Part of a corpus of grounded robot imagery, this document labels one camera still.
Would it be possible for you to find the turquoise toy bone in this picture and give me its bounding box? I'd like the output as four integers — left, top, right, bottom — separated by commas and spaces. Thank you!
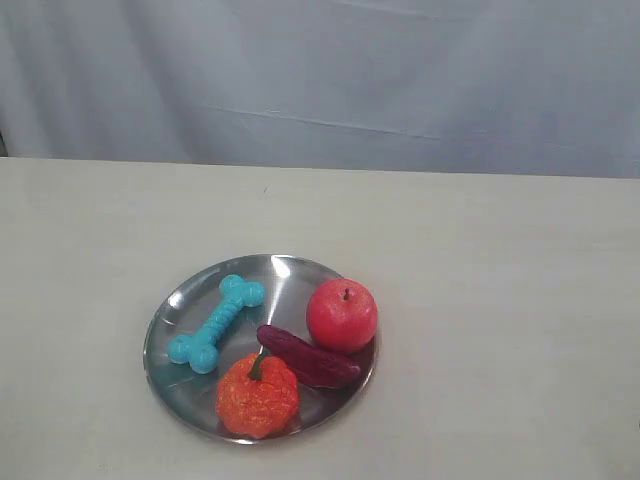
167, 274, 266, 374

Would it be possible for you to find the round stainless steel plate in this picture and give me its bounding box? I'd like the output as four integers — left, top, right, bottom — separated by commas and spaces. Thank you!
143, 253, 380, 446

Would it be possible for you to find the red apple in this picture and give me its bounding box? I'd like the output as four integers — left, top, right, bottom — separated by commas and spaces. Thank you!
306, 278, 378, 355

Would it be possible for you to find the purple toy sweet potato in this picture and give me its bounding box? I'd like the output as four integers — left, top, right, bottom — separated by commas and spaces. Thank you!
256, 325, 361, 389

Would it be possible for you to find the orange toy pumpkin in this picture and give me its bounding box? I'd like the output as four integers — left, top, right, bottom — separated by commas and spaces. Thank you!
215, 352, 300, 439

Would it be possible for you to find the white backdrop cloth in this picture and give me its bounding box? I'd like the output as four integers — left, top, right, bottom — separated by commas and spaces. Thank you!
1, 1, 639, 178

